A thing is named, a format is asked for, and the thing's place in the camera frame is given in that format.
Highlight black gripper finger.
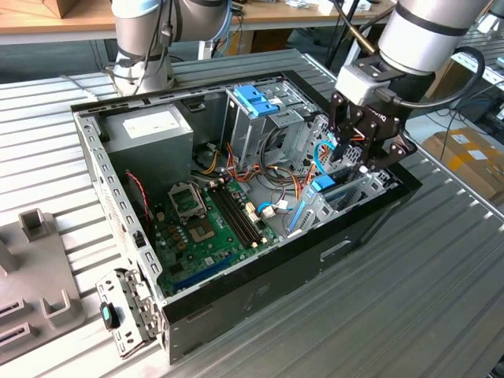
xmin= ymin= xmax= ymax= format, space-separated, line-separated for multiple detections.
xmin=359 ymin=117 xmax=419 ymax=175
xmin=329 ymin=91 xmax=365 ymax=163

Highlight orange red power wire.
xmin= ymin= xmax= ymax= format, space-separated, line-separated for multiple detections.
xmin=319 ymin=132 xmax=362 ymax=161

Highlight blue data wire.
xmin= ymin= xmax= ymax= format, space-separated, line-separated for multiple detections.
xmin=313 ymin=132 xmax=347 ymax=174

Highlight hard disk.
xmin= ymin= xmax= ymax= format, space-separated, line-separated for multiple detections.
xmin=289 ymin=167 xmax=377 ymax=234

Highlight metal disk bay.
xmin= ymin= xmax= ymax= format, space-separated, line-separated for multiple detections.
xmin=285 ymin=155 xmax=399 ymax=240

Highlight black tripod pole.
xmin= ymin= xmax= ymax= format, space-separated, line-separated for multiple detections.
xmin=325 ymin=0 xmax=358 ymax=76

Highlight labelled cardboard box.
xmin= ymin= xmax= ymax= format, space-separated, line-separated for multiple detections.
xmin=423 ymin=126 xmax=504 ymax=206

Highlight blue drive cage latch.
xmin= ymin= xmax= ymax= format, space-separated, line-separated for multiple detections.
xmin=232 ymin=85 xmax=283 ymax=118

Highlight metal drive cage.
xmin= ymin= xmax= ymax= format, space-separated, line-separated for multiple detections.
xmin=219 ymin=87 xmax=306 ymax=169

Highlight metal slat table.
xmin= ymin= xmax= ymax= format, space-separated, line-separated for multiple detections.
xmin=428 ymin=29 xmax=504 ymax=115

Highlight wooden top desk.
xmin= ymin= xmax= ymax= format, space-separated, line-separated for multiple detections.
xmin=0 ymin=0 xmax=395 ymax=76

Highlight black RAM slot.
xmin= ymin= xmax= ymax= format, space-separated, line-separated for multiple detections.
xmin=208 ymin=188 xmax=250 ymax=250
xmin=213 ymin=187 xmax=254 ymax=247
xmin=222 ymin=183 xmax=265 ymax=242
xmin=217 ymin=185 xmax=260 ymax=245

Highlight black open PC case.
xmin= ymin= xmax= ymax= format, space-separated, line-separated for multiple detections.
xmin=69 ymin=69 xmax=424 ymax=365

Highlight green motherboard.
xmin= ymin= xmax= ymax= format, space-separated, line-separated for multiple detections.
xmin=149 ymin=177 xmax=283 ymax=299

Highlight grey power supply unit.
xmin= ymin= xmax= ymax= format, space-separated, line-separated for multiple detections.
xmin=100 ymin=102 xmax=196 ymax=192

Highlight metal socket cover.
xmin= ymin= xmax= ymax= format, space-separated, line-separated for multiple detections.
xmin=167 ymin=181 xmax=209 ymax=221

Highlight blue expansion slot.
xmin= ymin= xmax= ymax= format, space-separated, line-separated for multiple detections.
xmin=172 ymin=254 xmax=238 ymax=291

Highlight black case fan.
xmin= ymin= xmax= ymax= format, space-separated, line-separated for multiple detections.
xmin=126 ymin=171 xmax=153 ymax=225

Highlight brown cardboard box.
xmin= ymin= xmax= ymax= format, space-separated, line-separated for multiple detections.
xmin=39 ymin=0 xmax=86 ymax=20

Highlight grey parts rack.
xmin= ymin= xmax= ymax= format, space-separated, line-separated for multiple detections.
xmin=0 ymin=208 xmax=88 ymax=365

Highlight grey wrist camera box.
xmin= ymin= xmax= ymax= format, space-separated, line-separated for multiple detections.
xmin=334 ymin=58 xmax=399 ymax=106

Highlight black camera cable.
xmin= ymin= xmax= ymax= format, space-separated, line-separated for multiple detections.
xmin=373 ymin=46 xmax=487 ymax=109

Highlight gold ended black cable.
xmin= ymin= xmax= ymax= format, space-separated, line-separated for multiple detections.
xmin=334 ymin=0 xmax=380 ymax=54

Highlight orange black wire bundle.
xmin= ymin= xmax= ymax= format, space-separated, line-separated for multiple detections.
xmin=224 ymin=142 xmax=316 ymax=208

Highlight white plug blue wire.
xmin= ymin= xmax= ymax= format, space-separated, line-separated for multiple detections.
xmin=258 ymin=199 xmax=292 ymax=218

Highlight yellow black power wires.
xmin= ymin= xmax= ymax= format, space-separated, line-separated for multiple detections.
xmin=192 ymin=143 xmax=221 ymax=175

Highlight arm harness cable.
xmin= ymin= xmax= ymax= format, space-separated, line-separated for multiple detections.
xmin=58 ymin=0 xmax=176 ymax=99

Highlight red black twisted wire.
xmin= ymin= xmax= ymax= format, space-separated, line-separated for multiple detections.
xmin=124 ymin=169 xmax=153 ymax=224

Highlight metal hinged slot bracket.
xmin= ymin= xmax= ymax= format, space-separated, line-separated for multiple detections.
xmin=95 ymin=266 xmax=165 ymax=360

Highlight black blue bracket latch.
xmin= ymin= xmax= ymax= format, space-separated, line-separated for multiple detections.
xmin=99 ymin=301 xmax=121 ymax=329

